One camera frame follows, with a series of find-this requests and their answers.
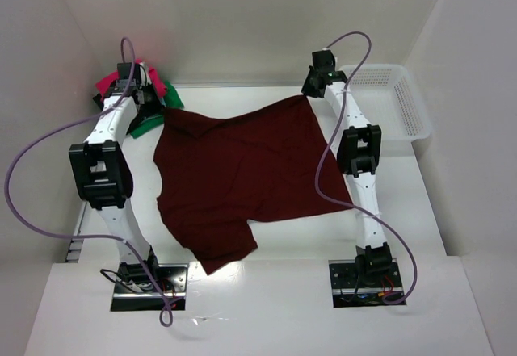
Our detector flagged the dark red t shirt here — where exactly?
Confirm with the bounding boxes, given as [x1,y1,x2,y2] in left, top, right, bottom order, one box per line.
[153,95,351,274]

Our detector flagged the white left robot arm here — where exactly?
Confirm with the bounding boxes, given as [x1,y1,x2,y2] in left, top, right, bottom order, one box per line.
[69,62,160,285]

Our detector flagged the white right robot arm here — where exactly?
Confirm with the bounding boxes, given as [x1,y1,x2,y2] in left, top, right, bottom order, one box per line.
[301,49,393,287]

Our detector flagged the pink folded t shirt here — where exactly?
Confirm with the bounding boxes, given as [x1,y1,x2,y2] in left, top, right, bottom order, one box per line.
[95,58,167,98]

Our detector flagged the black folded t shirt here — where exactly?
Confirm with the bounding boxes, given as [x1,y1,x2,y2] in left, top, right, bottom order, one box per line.
[92,94,104,111]

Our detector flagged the green folded t shirt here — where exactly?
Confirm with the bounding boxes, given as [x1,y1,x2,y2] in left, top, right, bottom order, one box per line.
[127,80,184,139]

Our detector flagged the white plastic basket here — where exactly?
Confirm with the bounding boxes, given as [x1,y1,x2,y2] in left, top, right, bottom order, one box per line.
[350,64,432,143]

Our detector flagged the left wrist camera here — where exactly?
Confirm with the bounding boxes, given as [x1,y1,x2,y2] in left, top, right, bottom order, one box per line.
[137,61,149,72]

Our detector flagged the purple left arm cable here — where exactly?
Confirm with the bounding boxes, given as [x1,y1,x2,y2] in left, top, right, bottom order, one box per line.
[3,36,183,328]

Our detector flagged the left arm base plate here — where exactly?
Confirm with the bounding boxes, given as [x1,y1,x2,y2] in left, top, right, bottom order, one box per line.
[101,263,188,312]

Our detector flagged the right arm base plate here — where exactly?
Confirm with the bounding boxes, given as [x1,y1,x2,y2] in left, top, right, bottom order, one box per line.
[328,260,405,308]

